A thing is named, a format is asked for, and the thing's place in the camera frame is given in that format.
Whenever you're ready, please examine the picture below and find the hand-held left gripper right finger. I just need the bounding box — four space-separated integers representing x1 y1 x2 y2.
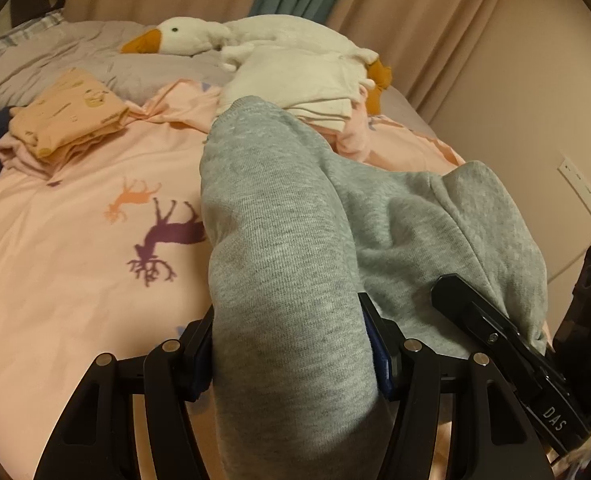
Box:
358 292 551 480

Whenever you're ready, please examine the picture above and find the white goose plush toy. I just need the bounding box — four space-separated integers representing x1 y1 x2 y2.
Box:
120 15 393 116

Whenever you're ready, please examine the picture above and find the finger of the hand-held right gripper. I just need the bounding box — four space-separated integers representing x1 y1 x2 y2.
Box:
431 273 549 378

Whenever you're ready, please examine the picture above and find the pale pink folded garment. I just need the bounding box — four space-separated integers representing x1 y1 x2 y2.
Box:
320 102 376 163

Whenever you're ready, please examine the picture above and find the white wall socket strip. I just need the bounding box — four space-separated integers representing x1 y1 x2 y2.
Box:
558 157 591 228

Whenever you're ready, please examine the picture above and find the striped pillow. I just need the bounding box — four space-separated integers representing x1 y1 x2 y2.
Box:
0 10 69 68

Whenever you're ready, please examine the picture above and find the beige curtain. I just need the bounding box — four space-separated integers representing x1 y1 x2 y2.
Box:
60 0 521 121

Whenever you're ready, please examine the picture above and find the grey sweatshirt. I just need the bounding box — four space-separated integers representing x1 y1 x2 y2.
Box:
198 95 551 480

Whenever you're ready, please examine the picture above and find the orange printed folded garment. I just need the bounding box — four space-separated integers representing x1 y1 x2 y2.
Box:
8 67 131 163

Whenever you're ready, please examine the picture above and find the grey pillow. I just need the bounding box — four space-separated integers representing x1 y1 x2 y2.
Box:
0 20 236 111

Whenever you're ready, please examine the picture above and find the pink deer print bed sheet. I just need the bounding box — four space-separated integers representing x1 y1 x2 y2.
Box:
0 77 469 480

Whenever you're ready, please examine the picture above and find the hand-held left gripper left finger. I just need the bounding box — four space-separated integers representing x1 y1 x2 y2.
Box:
33 305 216 480

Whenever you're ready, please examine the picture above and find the white folded cloth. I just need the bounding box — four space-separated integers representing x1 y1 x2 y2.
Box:
216 45 371 133

